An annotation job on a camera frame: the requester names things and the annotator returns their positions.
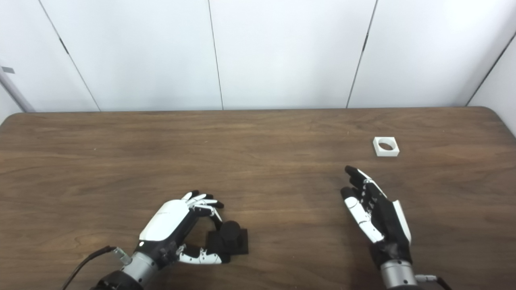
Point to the white and black left hand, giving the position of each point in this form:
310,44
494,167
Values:
167,219

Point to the white and black right hand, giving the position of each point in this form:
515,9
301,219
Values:
387,219

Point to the white square piece with hole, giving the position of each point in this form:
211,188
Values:
387,153

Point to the black peg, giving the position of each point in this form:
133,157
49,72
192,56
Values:
231,237

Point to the grey corner pole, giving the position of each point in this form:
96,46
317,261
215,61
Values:
16,90

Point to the small grey wall tag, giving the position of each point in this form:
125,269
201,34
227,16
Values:
8,69

